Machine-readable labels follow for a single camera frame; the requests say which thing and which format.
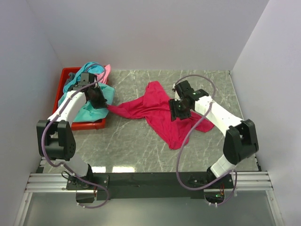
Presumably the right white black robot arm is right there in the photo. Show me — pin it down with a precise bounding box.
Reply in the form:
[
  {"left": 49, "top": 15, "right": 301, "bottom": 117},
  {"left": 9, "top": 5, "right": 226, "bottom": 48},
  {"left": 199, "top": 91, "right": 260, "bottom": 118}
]
[{"left": 169, "top": 87, "right": 259, "bottom": 190}]

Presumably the black base beam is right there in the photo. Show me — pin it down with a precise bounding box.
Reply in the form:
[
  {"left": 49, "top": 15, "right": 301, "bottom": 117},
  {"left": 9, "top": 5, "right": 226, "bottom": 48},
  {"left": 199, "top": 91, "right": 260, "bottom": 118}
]
[{"left": 66, "top": 172, "right": 234, "bottom": 203}]

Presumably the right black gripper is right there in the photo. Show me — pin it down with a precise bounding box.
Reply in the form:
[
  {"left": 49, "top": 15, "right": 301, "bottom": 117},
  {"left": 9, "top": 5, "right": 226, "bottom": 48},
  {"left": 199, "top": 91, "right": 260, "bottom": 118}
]
[{"left": 168, "top": 98, "right": 191, "bottom": 122}]

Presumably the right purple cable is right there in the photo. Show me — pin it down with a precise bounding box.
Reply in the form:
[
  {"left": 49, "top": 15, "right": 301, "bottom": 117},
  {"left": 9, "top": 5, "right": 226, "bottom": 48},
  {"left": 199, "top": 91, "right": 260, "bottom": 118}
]
[{"left": 175, "top": 74, "right": 238, "bottom": 207}]

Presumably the aluminium rail frame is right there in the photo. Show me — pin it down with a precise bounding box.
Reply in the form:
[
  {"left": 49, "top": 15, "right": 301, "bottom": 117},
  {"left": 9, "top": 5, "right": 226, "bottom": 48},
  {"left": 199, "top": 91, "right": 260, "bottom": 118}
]
[{"left": 14, "top": 155, "right": 78, "bottom": 226}]

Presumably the magenta t shirt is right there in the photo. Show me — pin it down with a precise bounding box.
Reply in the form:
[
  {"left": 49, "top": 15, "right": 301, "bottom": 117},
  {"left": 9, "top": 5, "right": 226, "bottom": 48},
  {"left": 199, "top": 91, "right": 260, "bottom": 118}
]
[{"left": 108, "top": 81, "right": 201, "bottom": 150}]

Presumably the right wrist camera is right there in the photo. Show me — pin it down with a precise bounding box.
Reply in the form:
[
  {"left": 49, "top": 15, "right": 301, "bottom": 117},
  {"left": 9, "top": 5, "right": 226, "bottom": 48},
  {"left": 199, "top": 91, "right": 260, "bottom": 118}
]
[{"left": 172, "top": 80, "right": 194, "bottom": 100}]

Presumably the pink t shirt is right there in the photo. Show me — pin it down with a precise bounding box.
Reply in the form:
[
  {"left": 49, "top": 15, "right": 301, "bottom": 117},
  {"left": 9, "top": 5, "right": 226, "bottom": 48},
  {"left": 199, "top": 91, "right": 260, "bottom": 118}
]
[{"left": 95, "top": 65, "right": 111, "bottom": 84}]

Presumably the grey t shirt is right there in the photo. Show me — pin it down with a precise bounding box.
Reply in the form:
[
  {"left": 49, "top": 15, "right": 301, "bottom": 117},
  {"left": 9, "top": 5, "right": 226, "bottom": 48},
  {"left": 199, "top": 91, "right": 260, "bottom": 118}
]
[{"left": 64, "top": 73, "right": 76, "bottom": 86}]

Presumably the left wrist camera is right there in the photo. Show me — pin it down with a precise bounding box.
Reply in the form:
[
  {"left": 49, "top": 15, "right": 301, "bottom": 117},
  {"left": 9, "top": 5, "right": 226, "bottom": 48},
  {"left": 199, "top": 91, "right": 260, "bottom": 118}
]
[{"left": 78, "top": 73, "right": 96, "bottom": 87}]

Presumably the teal green t shirt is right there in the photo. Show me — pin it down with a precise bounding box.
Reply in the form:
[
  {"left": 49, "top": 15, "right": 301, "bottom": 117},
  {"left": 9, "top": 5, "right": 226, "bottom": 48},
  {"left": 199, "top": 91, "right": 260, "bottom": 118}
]
[{"left": 49, "top": 83, "right": 115, "bottom": 124}]

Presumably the light blue t shirt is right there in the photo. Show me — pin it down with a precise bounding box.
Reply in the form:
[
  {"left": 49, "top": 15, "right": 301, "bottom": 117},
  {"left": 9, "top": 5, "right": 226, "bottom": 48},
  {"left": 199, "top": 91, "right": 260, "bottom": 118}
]
[{"left": 63, "top": 62, "right": 105, "bottom": 94}]

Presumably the red plastic bin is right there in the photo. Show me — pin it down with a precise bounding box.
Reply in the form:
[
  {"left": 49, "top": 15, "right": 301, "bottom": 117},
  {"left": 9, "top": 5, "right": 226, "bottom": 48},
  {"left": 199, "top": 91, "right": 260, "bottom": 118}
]
[{"left": 53, "top": 67, "right": 106, "bottom": 131}]

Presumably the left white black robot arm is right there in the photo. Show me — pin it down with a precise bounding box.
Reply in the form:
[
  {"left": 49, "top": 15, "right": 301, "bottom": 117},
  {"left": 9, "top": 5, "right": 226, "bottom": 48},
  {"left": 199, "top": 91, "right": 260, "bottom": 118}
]
[{"left": 36, "top": 81, "right": 107, "bottom": 189}]

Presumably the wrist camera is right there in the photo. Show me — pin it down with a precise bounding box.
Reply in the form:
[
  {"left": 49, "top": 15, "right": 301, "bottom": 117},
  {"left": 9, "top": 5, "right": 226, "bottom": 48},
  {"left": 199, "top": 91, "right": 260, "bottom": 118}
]
[
  {"left": 172, "top": 80, "right": 194, "bottom": 100},
  {"left": 78, "top": 73, "right": 96, "bottom": 87}
]

